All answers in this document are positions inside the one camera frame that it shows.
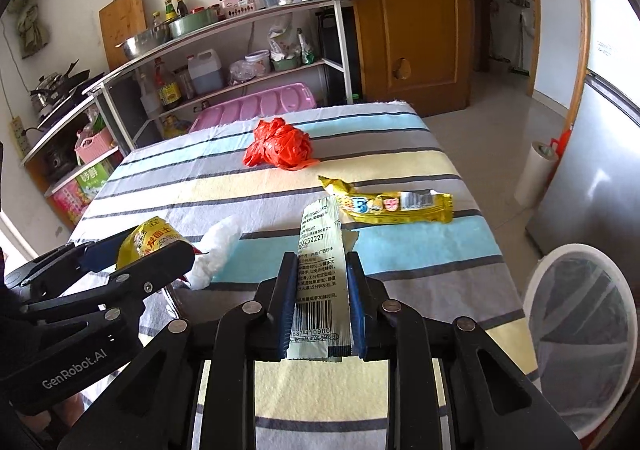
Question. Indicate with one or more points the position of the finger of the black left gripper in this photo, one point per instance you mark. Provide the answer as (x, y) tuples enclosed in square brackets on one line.
[(135, 282)]

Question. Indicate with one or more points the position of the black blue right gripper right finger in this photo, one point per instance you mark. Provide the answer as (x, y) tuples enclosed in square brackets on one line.
[(385, 329)]

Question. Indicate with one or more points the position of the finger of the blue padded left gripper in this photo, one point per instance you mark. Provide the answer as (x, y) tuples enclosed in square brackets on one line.
[(60, 268)]

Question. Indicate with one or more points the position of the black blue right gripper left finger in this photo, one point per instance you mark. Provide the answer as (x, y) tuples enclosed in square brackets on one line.
[(257, 330)]

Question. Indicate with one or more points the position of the yellow red noodle packet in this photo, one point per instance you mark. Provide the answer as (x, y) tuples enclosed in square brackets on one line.
[(145, 239)]

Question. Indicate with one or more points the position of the long pale green wrapper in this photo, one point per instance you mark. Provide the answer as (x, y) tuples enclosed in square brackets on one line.
[(321, 322)]

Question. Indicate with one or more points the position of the white trash bin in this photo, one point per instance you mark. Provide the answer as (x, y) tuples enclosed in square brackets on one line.
[(583, 321)]

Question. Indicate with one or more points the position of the green cardboard box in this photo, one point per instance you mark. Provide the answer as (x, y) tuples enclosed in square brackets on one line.
[(92, 180)]

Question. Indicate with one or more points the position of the crumpled clear plastic bag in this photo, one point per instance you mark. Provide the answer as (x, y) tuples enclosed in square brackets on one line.
[(216, 247)]

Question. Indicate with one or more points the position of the pink storage basket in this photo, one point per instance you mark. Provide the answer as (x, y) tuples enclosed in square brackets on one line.
[(90, 146)]

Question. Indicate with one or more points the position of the yellow snack wrapper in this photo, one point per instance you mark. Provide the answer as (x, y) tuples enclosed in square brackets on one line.
[(390, 207)]

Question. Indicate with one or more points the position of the striped tablecloth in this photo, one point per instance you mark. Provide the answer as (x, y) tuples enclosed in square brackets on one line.
[(443, 270)]

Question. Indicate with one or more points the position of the white power strip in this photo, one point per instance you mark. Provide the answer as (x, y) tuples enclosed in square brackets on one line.
[(20, 137)]

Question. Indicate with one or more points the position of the black pans stack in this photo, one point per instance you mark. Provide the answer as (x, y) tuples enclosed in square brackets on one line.
[(53, 88)]

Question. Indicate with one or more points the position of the soy sauce bottle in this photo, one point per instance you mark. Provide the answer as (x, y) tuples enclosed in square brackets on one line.
[(167, 86)]

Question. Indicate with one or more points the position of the red plastic bag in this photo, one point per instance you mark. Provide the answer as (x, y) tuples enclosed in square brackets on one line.
[(281, 145)]

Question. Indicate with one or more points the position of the white oil jug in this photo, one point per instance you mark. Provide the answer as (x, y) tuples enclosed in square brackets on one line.
[(205, 71)]

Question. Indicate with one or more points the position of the hanging cloth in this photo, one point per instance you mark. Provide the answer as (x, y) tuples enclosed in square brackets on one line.
[(31, 34)]

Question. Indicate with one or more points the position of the steel mixing bowl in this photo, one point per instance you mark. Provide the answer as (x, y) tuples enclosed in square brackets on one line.
[(145, 41)]

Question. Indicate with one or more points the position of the pink plastic bin lid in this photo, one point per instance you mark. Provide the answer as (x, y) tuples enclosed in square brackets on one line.
[(276, 101)]

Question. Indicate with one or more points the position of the paper towel roll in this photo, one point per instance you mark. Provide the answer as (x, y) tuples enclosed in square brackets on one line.
[(540, 162)]

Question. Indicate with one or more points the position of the wooden cutting board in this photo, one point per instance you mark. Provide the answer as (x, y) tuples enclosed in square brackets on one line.
[(120, 20)]

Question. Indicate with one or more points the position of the green pot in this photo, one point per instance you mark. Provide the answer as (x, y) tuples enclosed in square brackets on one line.
[(192, 22)]

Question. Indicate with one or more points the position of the silver refrigerator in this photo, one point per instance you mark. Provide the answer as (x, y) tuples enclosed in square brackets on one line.
[(593, 197)]

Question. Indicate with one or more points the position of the pink utensil basket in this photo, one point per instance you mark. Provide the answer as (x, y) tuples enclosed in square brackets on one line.
[(235, 8)]

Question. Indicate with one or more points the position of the white metal shelf rack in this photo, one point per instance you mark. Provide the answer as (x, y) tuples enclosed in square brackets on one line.
[(179, 74)]

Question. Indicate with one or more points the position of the wooden door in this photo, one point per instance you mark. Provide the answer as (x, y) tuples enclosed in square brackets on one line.
[(419, 51)]

